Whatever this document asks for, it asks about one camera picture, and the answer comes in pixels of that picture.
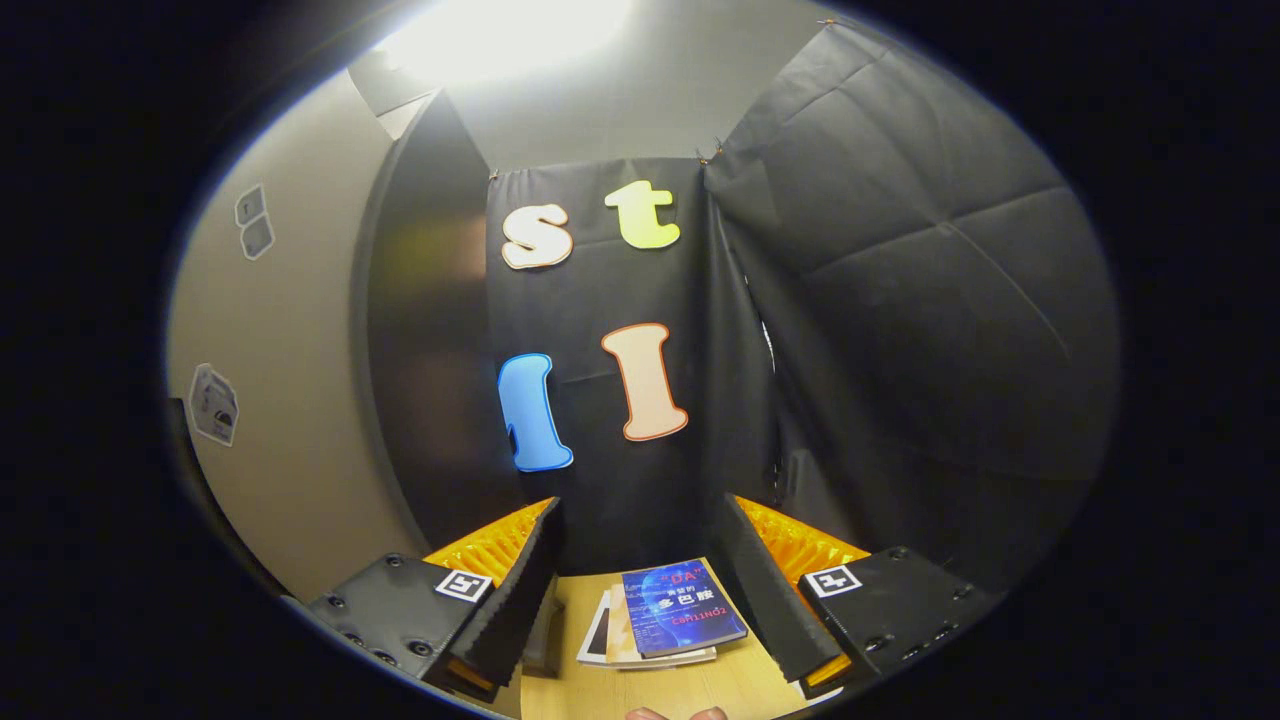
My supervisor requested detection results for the black backdrop cloth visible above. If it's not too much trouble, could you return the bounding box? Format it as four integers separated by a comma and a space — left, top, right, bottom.
485, 18, 1123, 603

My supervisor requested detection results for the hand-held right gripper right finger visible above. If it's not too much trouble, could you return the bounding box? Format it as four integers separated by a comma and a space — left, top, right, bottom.
720, 493, 1001, 701

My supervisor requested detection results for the white book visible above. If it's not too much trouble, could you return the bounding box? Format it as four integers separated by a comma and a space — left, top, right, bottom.
576, 589, 717, 670

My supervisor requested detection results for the beige double-door shoe cabinet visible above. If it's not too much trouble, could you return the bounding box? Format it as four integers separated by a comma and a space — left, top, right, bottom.
348, 50, 563, 679

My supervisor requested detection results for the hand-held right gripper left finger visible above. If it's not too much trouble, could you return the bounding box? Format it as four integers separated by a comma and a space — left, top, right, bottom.
303, 497, 568, 704

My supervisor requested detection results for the cabinet door with grey stickers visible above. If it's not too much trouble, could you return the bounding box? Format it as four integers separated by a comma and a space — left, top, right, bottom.
163, 70, 433, 607

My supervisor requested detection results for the blue book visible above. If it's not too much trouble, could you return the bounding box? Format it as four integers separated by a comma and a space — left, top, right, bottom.
621, 559, 750, 659

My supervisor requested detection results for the large ceiling light panel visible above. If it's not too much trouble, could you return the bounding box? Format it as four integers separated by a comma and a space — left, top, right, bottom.
378, 0, 637, 87

